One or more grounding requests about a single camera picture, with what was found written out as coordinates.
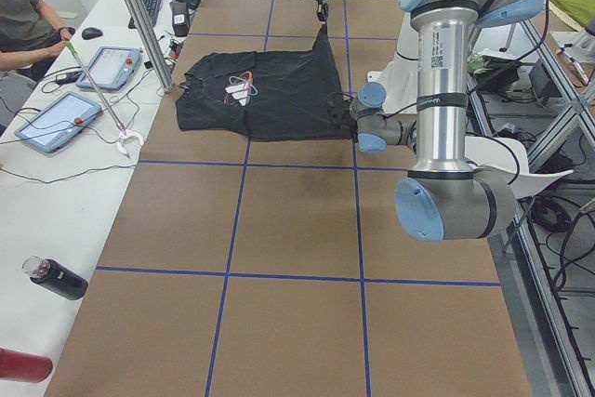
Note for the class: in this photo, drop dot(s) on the dark brown box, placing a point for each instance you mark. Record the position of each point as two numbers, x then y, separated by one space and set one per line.
181 22

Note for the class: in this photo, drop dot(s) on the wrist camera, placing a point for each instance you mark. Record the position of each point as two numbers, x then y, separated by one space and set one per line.
338 106

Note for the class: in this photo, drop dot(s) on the black computer mouse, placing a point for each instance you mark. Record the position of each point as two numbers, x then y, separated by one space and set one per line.
91 33

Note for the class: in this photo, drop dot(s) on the black keyboard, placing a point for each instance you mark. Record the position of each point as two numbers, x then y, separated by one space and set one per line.
149 4

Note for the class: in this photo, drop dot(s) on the aluminium frame post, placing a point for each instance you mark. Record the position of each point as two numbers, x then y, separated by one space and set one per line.
144 26

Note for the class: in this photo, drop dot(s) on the seated person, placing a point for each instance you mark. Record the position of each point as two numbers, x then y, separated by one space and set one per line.
32 37

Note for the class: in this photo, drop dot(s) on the black printed t-shirt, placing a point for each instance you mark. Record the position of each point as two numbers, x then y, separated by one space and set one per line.
267 96

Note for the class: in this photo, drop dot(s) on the near teach pendant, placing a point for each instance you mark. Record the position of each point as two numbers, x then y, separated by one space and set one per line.
59 122

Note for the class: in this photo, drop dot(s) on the brown paper table cover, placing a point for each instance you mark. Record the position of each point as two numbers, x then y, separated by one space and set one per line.
241 268

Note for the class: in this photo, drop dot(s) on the teach pendant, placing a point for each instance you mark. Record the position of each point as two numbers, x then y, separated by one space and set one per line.
111 67
59 122

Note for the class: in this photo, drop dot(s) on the black water bottle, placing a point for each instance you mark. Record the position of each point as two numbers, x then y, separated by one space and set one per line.
54 277

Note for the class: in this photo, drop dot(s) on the far teach pendant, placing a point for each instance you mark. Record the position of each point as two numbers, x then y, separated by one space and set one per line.
111 67

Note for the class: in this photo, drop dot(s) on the red cylinder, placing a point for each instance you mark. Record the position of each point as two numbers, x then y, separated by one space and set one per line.
24 367

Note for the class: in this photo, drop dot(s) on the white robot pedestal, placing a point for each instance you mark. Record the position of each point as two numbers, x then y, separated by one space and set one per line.
400 74

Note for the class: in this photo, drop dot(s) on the metal reacher grabber tool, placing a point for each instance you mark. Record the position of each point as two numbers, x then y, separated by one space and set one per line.
125 134

